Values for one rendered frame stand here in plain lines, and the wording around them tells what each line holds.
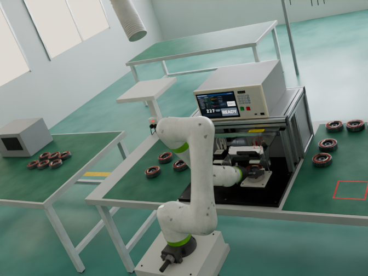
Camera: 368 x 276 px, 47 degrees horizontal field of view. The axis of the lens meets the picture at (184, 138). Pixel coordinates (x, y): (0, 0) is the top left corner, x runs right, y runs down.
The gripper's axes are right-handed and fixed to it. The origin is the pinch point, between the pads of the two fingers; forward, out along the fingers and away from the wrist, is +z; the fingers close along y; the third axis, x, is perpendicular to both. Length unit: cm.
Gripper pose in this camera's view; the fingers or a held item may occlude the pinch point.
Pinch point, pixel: (253, 171)
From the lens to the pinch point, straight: 253.7
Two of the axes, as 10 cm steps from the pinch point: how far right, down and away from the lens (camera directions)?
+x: 0.3, 10.0, 0.0
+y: -8.4, 0.2, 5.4
